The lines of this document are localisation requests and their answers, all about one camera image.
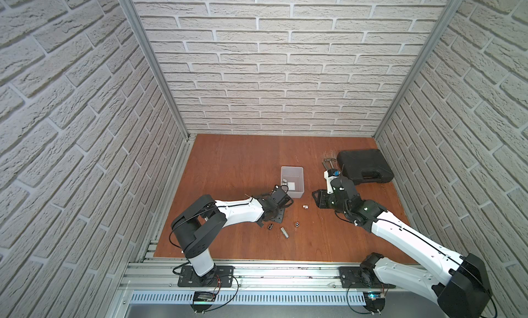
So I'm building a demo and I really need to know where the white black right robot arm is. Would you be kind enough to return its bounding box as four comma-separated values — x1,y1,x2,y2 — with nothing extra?
312,169,495,317

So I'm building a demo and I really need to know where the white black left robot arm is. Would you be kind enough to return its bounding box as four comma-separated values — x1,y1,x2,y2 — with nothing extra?
170,185,294,278

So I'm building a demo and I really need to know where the long silver socket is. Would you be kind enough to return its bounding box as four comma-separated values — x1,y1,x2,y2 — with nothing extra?
280,227,290,239

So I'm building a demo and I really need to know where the translucent plastic storage box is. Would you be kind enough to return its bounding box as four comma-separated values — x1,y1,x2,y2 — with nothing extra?
280,166,305,198

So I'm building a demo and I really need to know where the black plastic tool case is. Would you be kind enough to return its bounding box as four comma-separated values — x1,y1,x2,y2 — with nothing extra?
337,149,395,186

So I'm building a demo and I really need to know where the grey pipe wrench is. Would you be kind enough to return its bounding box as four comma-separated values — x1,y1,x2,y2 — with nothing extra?
323,159,332,170

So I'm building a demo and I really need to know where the right controller board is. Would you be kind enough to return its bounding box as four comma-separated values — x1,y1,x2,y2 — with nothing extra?
363,293,386,315

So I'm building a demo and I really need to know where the controller board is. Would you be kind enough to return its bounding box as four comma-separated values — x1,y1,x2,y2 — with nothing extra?
191,291,217,313
363,293,386,315

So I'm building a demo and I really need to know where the left controller board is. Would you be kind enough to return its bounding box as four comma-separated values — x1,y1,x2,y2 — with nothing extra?
191,291,217,313

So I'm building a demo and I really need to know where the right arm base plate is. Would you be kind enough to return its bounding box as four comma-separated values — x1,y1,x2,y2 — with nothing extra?
338,267,395,289

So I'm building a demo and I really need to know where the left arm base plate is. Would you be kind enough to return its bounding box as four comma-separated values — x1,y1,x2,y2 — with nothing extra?
177,265,235,288

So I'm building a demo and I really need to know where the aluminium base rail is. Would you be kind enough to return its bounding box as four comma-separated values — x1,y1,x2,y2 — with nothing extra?
119,260,404,306

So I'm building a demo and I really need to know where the aluminium frame rail left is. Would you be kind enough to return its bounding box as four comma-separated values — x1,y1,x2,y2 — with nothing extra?
93,135,196,317

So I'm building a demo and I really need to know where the aluminium frame post right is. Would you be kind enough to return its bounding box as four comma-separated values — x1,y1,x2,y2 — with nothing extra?
373,0,463,139

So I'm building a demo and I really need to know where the aluminium frame post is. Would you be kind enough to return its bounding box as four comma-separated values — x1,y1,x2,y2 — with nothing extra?
119,0,191,142
373,0,463,139

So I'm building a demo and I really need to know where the aluminium frame post left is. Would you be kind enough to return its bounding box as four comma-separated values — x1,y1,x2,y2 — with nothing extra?
119,0,191,142

